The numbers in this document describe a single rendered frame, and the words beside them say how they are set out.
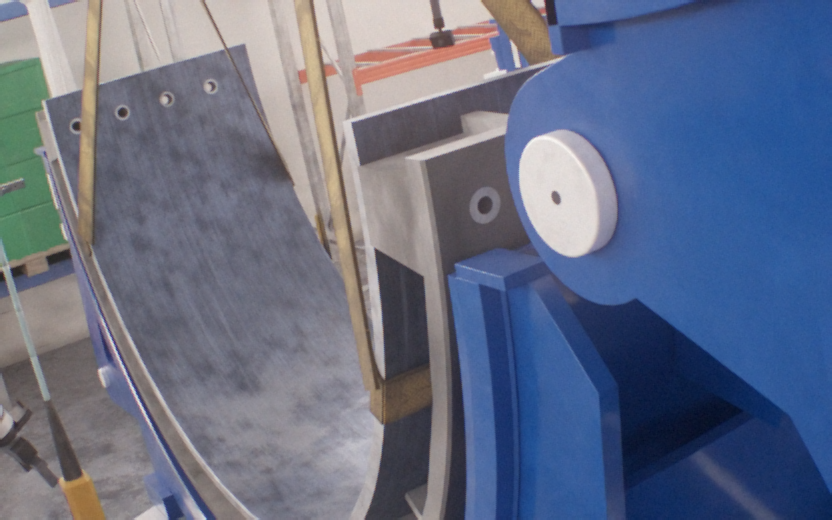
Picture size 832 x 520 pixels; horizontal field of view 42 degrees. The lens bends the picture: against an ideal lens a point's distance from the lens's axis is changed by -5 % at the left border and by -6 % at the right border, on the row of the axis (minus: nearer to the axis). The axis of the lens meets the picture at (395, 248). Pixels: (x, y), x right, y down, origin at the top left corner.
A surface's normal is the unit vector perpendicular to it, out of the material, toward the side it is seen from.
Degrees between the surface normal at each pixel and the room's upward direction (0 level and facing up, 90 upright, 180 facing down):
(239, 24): 90
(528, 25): 105
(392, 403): 115
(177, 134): 75
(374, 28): 90
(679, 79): 90
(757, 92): 90
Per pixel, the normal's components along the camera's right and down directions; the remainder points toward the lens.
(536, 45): -0.59, 0.55
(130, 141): 0.42, -0.11
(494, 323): 0.51, 0.24
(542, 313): -0.85, 0.31
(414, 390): 0.53, 0.52
